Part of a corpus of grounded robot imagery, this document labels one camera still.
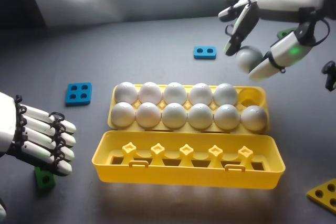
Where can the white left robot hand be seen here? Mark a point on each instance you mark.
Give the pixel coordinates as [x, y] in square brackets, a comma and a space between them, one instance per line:
[39, 134]

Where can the white toy egg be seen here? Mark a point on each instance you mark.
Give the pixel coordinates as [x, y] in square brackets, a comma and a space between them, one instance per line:
[227, 116]
[123, 114]
[126, 93]
[174, 116]
[175, 93]
[148, 115]
[246, 60]
[225, 94]
[254, 117]
[150, 93]
[200, 94]
[200, 116]

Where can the yellow egg carton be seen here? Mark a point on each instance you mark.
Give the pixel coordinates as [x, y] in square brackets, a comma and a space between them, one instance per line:
[183, 179]

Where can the green four-hole block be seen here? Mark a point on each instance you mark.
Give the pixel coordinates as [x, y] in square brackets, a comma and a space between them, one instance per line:
[283, 33]

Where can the blue four-hole block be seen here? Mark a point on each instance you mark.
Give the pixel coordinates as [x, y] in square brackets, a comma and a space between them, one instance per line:
[78, 102]

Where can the green two-hole block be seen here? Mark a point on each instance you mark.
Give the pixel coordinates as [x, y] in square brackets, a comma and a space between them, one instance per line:
[46, 185]

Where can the blue two-hole block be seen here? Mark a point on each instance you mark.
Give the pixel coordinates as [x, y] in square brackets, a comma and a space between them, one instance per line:
[204, 56]

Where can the grey table cloth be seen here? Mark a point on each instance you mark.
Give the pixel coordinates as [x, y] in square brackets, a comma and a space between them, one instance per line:
[157, 64]

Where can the yellow four-hole block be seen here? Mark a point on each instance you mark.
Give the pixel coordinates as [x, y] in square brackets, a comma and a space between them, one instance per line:
[325, 200]

